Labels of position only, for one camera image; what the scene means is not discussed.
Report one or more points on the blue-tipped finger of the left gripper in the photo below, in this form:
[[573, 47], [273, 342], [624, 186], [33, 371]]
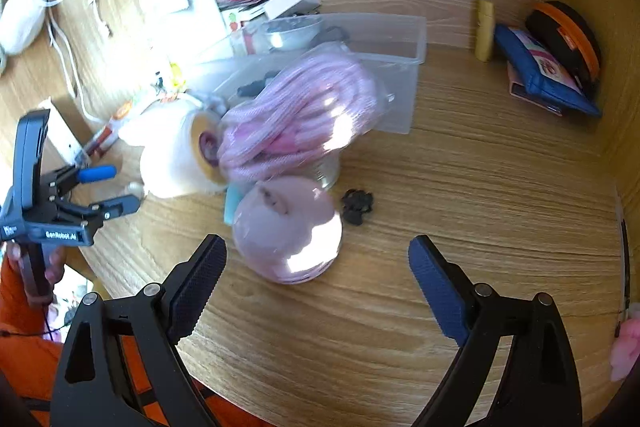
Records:
[[92, 174]]

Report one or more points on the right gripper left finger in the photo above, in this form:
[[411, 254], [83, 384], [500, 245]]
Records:
[[93, 386]]

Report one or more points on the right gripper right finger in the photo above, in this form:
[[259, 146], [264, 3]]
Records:
[[539, 385]]

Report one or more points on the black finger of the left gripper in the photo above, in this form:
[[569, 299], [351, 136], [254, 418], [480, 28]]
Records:
[[97, 211]]

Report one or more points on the pink round candle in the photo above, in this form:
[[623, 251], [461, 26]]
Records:
[[287, 230]]

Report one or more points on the small black clip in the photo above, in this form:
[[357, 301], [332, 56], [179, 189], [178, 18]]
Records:
[[356, 204]]

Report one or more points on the person's left hand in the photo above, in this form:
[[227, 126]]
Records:
[[55, 270]]

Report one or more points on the orange sleeve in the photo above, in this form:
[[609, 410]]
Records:
[[29, 363]]

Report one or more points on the white tape roll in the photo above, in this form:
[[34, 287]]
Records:
[[183, 159]]

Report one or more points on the white paper stand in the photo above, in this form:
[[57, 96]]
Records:
[[187, 32]]

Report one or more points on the white bowl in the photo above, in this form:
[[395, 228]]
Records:
[[292, 33]]

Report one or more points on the small white box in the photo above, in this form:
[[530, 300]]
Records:
[[284, 8]]

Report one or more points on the blue pencil pouch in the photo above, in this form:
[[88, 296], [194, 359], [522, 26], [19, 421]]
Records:
[[540, 72]]

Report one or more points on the clear plastic storage bin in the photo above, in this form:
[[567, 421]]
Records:
[[392, 47]]

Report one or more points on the black orange round case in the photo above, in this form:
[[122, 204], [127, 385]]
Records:
[[565, 34]]

